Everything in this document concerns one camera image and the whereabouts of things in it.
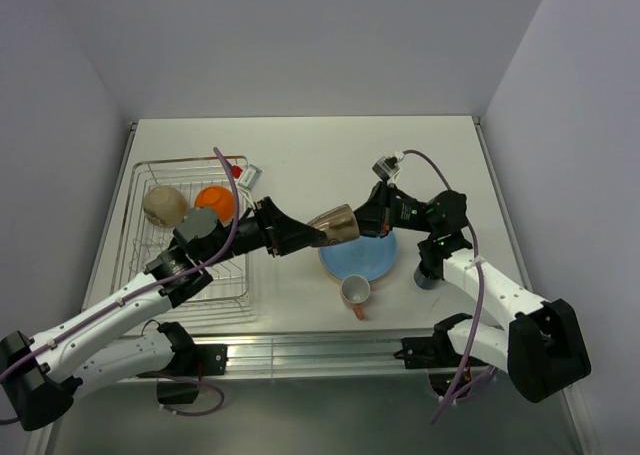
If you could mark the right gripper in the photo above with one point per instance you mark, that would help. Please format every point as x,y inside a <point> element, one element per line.
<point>376,217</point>

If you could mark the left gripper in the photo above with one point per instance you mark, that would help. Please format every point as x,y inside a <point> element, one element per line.
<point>285,234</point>

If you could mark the brown mug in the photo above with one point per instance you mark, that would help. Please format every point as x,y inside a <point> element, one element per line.
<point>338,225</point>

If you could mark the orange bowl white inside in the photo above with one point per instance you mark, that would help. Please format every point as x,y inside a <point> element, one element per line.
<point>217,198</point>

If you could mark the beige bowl white inside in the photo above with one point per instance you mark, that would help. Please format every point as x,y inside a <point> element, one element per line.
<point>164,206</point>

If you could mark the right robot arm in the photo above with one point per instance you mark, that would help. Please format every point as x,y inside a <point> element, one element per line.
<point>537,342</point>

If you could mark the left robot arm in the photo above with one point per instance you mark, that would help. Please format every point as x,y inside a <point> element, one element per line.
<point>42,375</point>

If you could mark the blue plate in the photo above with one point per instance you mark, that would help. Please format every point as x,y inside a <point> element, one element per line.
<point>370,258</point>

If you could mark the pink mug white inside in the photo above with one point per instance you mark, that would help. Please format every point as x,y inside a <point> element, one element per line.
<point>355,291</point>

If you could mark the dark blue mug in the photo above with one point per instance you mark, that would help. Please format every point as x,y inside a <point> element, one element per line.
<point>425,278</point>

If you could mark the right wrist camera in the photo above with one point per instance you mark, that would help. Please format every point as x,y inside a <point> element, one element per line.
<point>387,168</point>

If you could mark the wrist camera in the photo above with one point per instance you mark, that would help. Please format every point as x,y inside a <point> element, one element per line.
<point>387,168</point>
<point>246,177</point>

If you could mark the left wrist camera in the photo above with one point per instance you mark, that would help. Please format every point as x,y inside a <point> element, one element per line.
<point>246,177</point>

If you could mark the aluminium frame rail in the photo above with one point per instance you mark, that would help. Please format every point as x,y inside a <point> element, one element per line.
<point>254,357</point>

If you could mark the wire dish rack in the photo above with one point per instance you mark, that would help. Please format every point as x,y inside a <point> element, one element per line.
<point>141,241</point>

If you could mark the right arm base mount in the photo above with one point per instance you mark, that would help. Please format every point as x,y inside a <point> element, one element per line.
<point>434,354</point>

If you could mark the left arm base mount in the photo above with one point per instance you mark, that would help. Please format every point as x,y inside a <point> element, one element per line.
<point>201,361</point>

